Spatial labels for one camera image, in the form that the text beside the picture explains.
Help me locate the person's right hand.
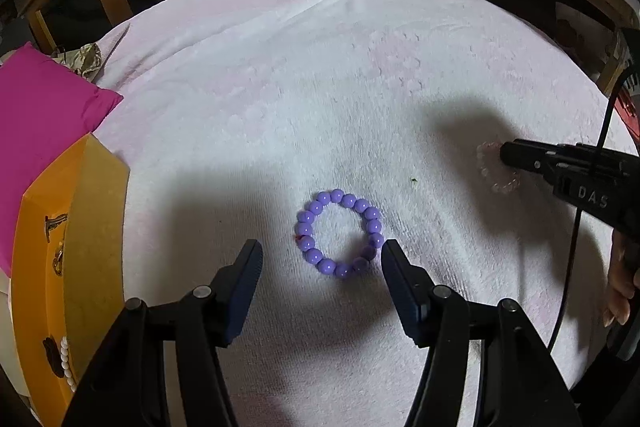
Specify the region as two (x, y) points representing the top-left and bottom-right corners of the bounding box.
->
(602, 232), (640, 328)

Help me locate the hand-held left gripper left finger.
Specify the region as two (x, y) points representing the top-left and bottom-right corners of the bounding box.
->
(60, 238), (264, 427)

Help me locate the white towel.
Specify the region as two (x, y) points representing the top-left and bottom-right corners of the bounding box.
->
(92, 0), (640, 427)

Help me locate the purple bead bracelet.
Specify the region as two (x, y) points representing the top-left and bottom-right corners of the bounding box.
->
(295, 189), (386, 279)

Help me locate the white pearl bracelet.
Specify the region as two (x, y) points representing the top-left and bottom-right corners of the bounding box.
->
(59, 338), (78, 393)

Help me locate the orange cardboard box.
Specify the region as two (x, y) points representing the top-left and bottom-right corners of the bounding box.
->
(10, 133), (132, 413)

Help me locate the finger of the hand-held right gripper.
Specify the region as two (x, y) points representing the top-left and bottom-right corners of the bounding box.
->
(500, 138), (556, 174)

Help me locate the red bag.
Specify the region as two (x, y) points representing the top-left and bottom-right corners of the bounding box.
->
(615, 92), (640, 132)

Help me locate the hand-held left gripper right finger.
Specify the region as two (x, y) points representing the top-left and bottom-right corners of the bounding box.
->
(381, 238), (583, 427)

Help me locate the pale pink bead bracelet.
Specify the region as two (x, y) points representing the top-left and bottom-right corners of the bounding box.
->
(475, 141), (522, 195)

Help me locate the pink cushion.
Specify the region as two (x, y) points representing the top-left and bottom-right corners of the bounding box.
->
(0, 43), (124, 278)

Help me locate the patterned cloth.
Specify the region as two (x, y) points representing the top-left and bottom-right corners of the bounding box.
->
(52, 42), (108, 82)

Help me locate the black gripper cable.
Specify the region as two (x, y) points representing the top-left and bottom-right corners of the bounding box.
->
(545, 57), (638, 353)

